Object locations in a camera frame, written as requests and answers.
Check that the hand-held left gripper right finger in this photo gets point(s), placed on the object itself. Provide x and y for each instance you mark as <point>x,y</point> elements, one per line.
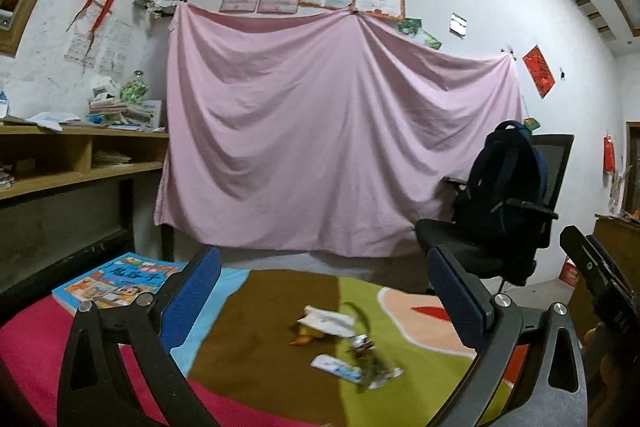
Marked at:
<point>457,302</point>

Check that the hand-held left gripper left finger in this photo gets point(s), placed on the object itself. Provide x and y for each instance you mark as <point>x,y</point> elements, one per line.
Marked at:
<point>192,297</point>

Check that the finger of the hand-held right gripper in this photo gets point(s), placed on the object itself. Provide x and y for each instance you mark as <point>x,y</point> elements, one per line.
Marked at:
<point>585,259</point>
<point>617,264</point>

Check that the green strip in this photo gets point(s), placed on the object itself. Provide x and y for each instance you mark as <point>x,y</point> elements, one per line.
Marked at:
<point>360,316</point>

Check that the grey wrapper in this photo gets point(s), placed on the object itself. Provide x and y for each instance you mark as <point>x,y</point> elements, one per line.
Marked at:
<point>362,344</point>

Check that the clear plastic wrapper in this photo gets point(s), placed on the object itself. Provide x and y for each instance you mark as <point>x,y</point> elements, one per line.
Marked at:
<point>380,374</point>

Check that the small orange peel piece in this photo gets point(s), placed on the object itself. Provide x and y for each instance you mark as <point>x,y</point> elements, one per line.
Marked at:
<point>305,337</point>

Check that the white paper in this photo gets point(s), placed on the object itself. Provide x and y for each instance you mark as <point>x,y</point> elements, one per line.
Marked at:
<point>325,319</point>

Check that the white blue wrapper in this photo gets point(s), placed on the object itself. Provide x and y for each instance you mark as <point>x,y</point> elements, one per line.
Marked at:
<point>337,368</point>

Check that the person's right hand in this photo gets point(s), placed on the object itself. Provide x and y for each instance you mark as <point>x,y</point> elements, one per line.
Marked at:
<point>605,357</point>

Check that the wooden cabinet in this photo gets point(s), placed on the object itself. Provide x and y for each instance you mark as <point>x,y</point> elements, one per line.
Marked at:
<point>625,232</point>

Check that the black office chair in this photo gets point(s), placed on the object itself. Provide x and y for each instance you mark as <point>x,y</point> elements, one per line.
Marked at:
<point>465,237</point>

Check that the multicolour patchwork blanket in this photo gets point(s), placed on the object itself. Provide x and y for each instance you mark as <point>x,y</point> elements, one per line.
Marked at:
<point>260,337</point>

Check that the blue children's picture book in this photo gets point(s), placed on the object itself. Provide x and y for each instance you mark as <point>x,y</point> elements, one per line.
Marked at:
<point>115,279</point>

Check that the wooden door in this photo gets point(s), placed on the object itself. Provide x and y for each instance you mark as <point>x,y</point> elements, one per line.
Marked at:
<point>634,167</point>

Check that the red hanging ornament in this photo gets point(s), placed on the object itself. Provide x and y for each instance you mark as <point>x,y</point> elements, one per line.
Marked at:
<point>609,153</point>

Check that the dark blue backpack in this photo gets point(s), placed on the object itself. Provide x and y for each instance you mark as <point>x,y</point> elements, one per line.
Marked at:
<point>500,187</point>

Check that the stacked papers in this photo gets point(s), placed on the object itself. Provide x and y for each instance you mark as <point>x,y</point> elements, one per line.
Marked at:
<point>112,158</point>
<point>6,177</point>

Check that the red paper poster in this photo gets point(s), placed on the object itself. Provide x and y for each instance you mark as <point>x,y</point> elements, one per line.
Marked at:
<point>539,72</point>

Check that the stack of books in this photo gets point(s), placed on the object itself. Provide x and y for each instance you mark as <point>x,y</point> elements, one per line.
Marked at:
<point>125,114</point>

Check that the wooden shelf desk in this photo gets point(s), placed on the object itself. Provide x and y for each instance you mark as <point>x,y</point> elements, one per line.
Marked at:
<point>60,152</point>

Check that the pink hanging bed sheet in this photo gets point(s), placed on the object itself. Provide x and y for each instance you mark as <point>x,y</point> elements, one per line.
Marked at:
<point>330,132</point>

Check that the glass jar with green candies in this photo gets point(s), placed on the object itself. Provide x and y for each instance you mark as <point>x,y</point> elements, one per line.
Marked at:
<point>134,88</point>

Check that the loose papers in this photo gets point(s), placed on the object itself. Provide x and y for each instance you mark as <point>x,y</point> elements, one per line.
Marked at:
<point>52,121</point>

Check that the green photo card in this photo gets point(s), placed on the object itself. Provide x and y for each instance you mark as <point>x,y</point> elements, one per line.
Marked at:
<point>409,27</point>
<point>429,39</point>

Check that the black white small poster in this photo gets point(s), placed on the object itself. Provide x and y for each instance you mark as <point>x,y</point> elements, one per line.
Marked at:
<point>458,25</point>

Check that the blue white box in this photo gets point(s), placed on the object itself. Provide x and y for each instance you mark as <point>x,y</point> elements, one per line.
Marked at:
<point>4,104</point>

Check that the black wall clip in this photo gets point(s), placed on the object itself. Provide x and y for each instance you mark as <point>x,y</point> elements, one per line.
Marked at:
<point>509,51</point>
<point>562,74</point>

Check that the paper wall calendar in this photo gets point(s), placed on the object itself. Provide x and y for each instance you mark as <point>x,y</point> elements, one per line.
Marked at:
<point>97,49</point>

